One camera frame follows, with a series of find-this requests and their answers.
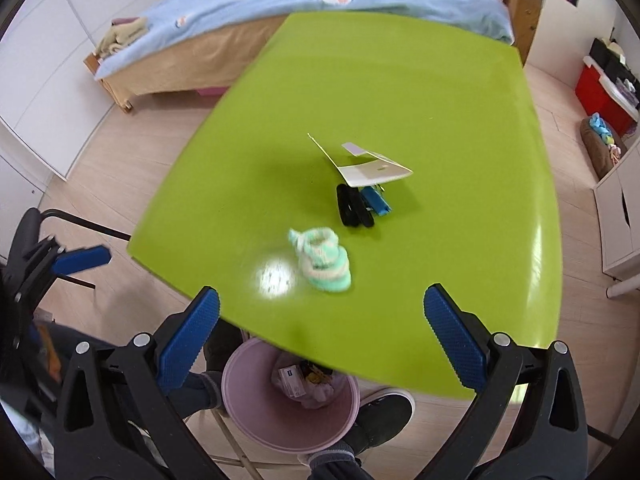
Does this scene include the beige folded towel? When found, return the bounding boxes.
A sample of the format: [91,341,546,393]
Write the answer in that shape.
[95,16,149,59]

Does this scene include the beige bed skirt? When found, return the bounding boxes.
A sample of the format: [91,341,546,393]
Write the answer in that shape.
[107,12,291,98]

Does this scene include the red storage bin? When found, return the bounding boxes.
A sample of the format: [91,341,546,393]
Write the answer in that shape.
[575,57,639,136]

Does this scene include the white cardboard box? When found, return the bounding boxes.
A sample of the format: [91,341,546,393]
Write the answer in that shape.
[277,365,307,401]

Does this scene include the person's right shoe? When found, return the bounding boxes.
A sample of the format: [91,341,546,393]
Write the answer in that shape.
[350,389,416,456]

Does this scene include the person's left shoe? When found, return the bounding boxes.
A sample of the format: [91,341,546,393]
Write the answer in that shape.
[204,319,244,376]

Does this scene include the pink crumpled bag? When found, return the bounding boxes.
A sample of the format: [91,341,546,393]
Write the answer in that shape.
[300,382,347,409]

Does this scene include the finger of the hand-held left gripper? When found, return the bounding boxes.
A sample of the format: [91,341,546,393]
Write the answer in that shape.
[15,235,112,302]

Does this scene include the white wardrobe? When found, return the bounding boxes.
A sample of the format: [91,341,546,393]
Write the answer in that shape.
[0,0,167,182]

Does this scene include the bed with blue blanket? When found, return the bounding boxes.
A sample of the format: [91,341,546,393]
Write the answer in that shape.
[84,0,543,113]

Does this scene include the white card tag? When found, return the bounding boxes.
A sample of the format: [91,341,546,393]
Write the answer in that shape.
[307,132,414,188]

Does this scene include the black metal chair frame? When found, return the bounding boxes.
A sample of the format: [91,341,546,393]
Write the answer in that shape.
[39,209,132,290]

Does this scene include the green striped sock roll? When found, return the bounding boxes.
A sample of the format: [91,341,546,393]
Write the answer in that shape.
[288,227,353,292]

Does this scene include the white pole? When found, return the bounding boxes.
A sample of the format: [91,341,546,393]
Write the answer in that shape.
[607,270,640,299]

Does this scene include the blue clip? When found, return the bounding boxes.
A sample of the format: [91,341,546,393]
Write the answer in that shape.
[361,185,392,217]

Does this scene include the person's right leg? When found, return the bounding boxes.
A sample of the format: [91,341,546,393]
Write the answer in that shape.
[297,442,381,480]

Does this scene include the pink trash bin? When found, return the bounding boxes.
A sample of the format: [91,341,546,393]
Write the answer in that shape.
[221,337,361,452]

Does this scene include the blue printed blanket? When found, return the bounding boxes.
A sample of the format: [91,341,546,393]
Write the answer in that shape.
[94,0,515,81]

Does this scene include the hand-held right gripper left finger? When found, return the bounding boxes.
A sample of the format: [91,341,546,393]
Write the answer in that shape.
[54,286,221,480]

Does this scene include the person's shoe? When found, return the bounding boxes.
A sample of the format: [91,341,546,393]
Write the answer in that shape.
[350,389,416,456]
[204,319,244,376]

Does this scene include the person's leg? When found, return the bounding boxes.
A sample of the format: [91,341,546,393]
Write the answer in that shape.
[297,442,381,480]
[167,370,224,422]

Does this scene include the green table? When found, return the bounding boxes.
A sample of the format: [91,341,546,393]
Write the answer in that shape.
[126,10,565,402]

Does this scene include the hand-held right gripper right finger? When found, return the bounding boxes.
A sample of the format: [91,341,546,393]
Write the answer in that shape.
[423,283,590,480]

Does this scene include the black folded sock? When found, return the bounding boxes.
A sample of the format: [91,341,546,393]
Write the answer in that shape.
[336,183,376,229]

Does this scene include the white shelf unit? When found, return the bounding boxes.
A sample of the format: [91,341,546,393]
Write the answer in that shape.
[524,0,591,78]

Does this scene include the blue and yellow toys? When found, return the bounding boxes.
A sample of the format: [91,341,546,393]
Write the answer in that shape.
[589,114,617,147]

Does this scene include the white drawer cabinet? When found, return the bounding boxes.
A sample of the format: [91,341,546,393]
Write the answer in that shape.
[594,137,640,281]

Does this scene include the person's left leg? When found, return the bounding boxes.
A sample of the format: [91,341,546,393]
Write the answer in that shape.
[167,370,224,422]

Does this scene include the black bags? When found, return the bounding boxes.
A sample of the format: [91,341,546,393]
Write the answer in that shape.
[589,37,640,82]

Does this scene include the brown basket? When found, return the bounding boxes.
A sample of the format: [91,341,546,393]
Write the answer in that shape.
[580,117,627,181]

